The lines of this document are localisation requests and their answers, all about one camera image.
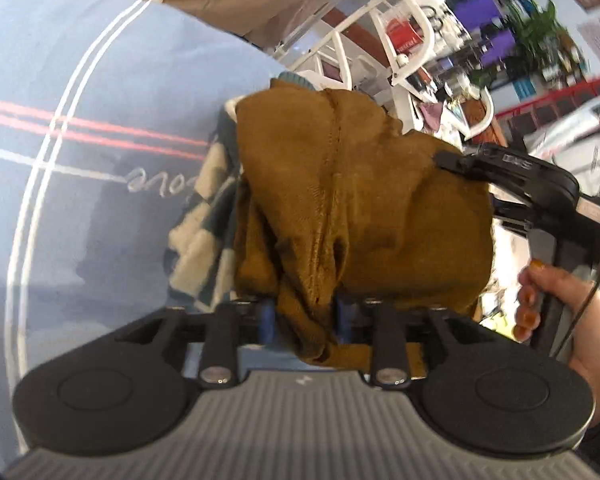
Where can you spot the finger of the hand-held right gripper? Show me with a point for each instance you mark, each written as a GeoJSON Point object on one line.
{"type": "Point", "coordinates": [455, 162]}

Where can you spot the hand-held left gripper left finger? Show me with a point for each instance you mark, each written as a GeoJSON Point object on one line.
{"type": "Point", "coordinates": [266, 321]}

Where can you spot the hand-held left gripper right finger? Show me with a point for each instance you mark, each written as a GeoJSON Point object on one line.
{"type": "Point", "coordinates": [342, 321]}

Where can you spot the brown knit sweater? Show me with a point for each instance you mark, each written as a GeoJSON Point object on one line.
{"type": "Point", "coordinates": [370, 200]}

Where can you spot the person's right hand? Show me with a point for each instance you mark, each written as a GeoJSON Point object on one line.
{"type": "Point", "coordinates": [580, 320]}

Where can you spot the teal and white checked cloth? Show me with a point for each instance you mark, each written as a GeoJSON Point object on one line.
{"type": "Point", "coordinates": [200, 240]}

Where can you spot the white metal rack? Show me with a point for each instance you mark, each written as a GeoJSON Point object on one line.
{"type": "Point", "coordinates": [395, 45]}

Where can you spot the red packet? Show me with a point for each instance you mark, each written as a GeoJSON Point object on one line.
{"type": "Point", "coordinates": [404, 35]}

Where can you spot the green potted plant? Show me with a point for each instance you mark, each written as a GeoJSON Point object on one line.
{"type": "Point", "coordinates": [540, 35]}

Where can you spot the blue blanket with pink stripes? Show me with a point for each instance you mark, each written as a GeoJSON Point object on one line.
{"type": "Point", "coordinates": [80, 210]}

